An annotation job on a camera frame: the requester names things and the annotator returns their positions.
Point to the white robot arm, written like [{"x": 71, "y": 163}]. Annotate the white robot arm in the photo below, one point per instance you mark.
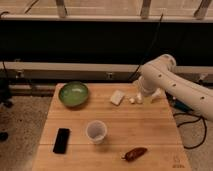
[{"x": 158, "y": 73}]

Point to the green bowl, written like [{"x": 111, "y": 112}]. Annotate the green bowl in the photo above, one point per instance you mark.
[{"x": 73, "y": 94}]

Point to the translucent soft gripper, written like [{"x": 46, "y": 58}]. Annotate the translucent soft gripper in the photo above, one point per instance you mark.
[{"x": 141, "y": 89}]

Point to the black chair base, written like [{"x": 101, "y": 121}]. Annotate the black chair base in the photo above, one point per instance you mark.
[{"x": 5, "y": 96}]

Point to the red chili pepper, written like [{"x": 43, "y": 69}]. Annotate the red chili pepper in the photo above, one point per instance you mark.
[{"x": 134, "y": 154}]

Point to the black rectangular remote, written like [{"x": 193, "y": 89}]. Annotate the black rectangular remote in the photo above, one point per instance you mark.
[{"x": 61, "y": 141}]

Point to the white sponge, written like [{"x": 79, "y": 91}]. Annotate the white sponge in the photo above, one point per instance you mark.
[{"x": 117, "y": 97}]

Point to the wooden table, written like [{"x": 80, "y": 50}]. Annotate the wooden table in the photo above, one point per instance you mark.
[{"x": 148, "y": 125}]

